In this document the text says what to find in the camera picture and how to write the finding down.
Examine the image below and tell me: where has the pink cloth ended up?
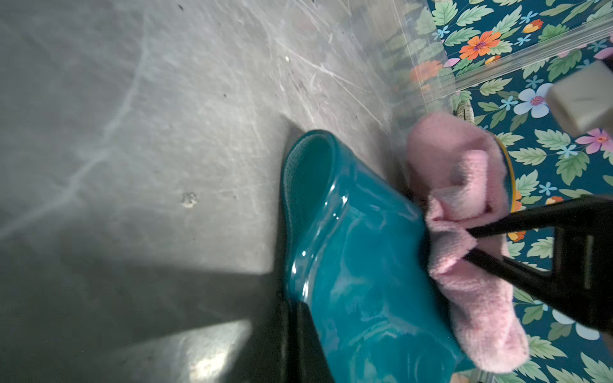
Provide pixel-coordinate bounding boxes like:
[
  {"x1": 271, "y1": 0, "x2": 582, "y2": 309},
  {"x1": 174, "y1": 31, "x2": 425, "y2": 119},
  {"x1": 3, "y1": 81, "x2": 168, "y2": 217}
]
[{"x1": 406, "y1": 113, "x2": 529, "y2": 373}]

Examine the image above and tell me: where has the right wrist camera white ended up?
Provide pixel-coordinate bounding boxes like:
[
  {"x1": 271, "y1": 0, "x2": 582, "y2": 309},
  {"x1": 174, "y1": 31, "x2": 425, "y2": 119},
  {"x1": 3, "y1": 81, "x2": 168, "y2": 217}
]
[{"x1": 545, "y1": 57, "x2": 612, "y2": 137}]

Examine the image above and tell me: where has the green rubber boot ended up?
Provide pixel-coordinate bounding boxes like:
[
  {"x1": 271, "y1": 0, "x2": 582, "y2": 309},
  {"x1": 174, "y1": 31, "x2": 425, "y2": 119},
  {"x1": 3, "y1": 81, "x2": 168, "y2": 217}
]
[{"x1": 281, "y1": 130, "x2": 476, "y2": 382}]

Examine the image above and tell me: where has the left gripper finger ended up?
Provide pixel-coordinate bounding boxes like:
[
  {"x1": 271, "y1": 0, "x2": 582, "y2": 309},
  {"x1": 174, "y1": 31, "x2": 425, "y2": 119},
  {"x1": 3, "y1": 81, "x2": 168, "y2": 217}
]
[
  {"x1": 469, "y1": 195, "x2": 612, "y2": 238},
  {"x1": 277, "y1": 291, "x2": 335, "y2": 383},
  {"x1": 465, "y1": 248, "x2": 612, "y2": 333}
]

